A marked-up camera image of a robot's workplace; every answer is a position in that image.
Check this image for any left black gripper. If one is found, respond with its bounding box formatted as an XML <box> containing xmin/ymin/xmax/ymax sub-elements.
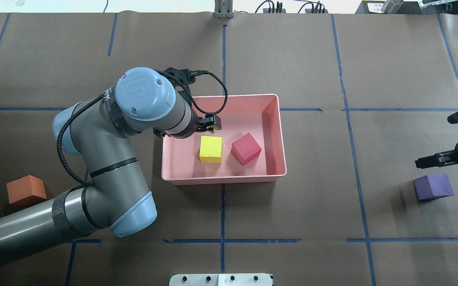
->
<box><xmin>153</xmin><ymin>107</ymin><xmax>222</xmax><ymax>139</ymax></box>

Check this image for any yellow foam block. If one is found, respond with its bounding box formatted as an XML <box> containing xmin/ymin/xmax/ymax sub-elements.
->
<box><xmin>199</xmin><ymin>135</ymin><xmax>223</xmax><ymax>164</ymax></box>

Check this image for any red foam block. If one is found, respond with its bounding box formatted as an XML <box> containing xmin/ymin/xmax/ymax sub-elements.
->
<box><xmin>231</xmin><ymin>133</ymin><xmax>262</xmax><ymax>165</ymax></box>

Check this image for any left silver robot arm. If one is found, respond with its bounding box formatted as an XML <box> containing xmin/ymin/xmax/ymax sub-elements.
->
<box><xmin>0</xmin><ymin>67</ymin><xmax>228</xmax><ymax>268</ymax></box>

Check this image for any pink plastic bin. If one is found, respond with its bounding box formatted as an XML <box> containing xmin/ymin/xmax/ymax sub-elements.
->
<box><xmin>161</xmin><ymin>94</ymin><xmax>287</xmax><ymax>186</ymax></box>

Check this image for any purple foam block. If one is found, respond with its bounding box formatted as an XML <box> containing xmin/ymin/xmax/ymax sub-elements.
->
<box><xmin>413</xmin><ymin>174</ymin><xmax>454</xmax><ymax>201</ymax></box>

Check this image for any silver metal cylinder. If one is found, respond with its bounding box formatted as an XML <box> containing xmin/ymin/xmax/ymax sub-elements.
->
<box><xmin>380</xmin><ymin>0</ymin><xmax>404</xmax><ymax>14</ymax></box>

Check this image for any black box under cylinder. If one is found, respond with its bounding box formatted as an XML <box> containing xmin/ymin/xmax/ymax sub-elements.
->
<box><xmin>355</xmin><ymin>0</ymin><xmax>423</xmax><ymax>15</ymax></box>

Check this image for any orange foam block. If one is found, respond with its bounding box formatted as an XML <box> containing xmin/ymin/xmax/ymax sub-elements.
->
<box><xmin>6</xmin><ymin>175</ymin><xmax>47</xmax><ymax>208</ymax></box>

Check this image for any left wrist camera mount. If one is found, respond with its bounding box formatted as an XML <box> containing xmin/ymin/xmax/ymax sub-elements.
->
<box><xmin>163</xmin><ymin>67</ymin><xmax>196</xmax><ymax>85</ymax></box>

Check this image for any aluminium frame post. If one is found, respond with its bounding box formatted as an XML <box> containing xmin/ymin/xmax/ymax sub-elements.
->
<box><xmin>214</xmin><ymin>0</ymin><xmax>234</xmax><ymax>19</ymax></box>

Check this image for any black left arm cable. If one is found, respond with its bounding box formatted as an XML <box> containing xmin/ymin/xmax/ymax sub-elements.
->
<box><xmin>56</xmin><ymin>70</ymin><xmax>229</xmax><ymax>187</ymax></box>

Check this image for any white pedestal column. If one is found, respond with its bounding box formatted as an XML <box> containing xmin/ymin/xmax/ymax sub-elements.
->
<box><xmin>169</xmin><ymin>273</ymin><xmax>275</xmax><ymax>286</ymax></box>

